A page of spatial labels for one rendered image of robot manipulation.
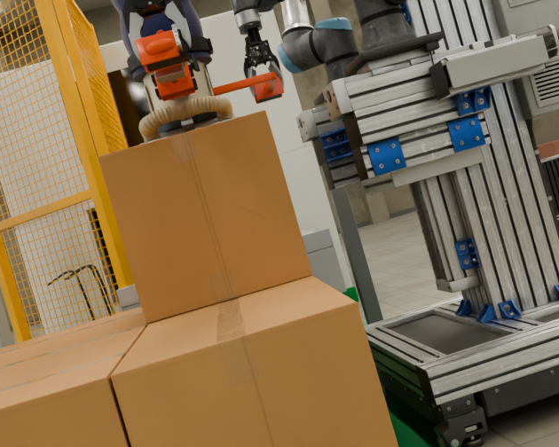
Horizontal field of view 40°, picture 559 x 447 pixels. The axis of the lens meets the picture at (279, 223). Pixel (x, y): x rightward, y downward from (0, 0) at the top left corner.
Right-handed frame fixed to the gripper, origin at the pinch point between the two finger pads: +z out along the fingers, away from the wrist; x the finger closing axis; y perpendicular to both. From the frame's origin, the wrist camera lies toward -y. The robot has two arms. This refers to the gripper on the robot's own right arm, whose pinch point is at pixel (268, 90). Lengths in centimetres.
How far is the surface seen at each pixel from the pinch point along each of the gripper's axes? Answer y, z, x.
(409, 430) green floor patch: 22, 107, 10
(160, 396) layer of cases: 121, 59, -40
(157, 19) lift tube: 40, -19, -26
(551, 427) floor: 51, 108, 40
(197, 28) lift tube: 34.9, -15.4, -16.7
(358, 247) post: -62, 59, 23
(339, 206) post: -62, 42, 20
